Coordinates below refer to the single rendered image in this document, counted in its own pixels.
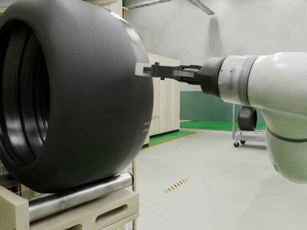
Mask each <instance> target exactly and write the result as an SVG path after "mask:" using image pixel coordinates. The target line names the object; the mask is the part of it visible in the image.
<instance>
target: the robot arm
mask: <svg viewBox="0 0 307 230"><path fill-rule="evenodd" d="M135 75H139V76H146V77H154V78H160V77H161V78H160V80H164V79H165V78H170V79H174V80H177V81H178V82H184V83H188V84H192V85H200V86H201V89H202V91H203V93H204V94H205V95H208V96H213V97H219V98H222V100H223V101H225V102H227V103H233V104H239V105H245V106H248V107H251V106H252V107H255V108H259V109H260V112H261V114H262V116H263V118H264V120H265V126H266V127H265V142H266V148H267V152H268V155H269V158H270V161H271V163H272V165H273V167H274V169H275V170H276V171H277V172H278V173H280V174H281V175H282V176H283V177H285V178H286V179H287V180H289V181H290V182H293V183H298V184H306V183H307V52H279V53H275V54H272V55H263V56H260V55H240V56H235V55H230V56H229V57H227V58H221V57H211V58H209V59H207V60H206V61H205V63H204V64H203V66H199V65H189V66H186V65H180V66H176V67H173V66H161V65H159V62H155V64H149V63H136V67H135Z"/></svg>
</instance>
